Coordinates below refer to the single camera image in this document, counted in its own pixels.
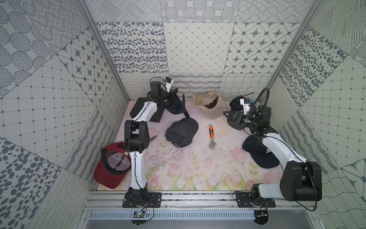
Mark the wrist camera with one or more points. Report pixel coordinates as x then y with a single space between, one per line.
168 83
247 105

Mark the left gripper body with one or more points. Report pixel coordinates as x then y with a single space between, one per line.
174 95

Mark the dark grey baseball cap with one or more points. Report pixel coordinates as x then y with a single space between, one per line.
235 106

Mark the black cap with white logo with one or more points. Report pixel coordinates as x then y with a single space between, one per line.
177 106

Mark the black plastic tool case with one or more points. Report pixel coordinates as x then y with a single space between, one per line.
143 110

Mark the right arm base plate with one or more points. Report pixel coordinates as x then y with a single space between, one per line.
246 200

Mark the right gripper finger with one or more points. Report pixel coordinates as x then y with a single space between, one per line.
230 121
228 113

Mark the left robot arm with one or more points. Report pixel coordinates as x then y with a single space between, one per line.
137 137

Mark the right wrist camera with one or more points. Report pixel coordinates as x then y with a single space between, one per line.
247 105

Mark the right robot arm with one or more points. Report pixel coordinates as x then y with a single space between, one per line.
301 179

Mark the beige baseball cap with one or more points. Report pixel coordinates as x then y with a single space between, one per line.
211 104

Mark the black cap at right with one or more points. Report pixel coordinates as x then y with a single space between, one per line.
262 155

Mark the black cap behind front cap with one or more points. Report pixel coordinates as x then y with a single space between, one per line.
181 133

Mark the aluminium front rail frame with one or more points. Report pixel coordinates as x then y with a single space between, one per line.
193 210

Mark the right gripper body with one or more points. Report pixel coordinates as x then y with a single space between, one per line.
242 119

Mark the red baseball cap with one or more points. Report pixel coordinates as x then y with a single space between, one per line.
113 166

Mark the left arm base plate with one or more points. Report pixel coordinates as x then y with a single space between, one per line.
138 199

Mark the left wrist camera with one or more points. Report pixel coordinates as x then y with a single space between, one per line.
168 83

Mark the orange handled adjustable wrench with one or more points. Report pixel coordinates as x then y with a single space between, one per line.
212 143

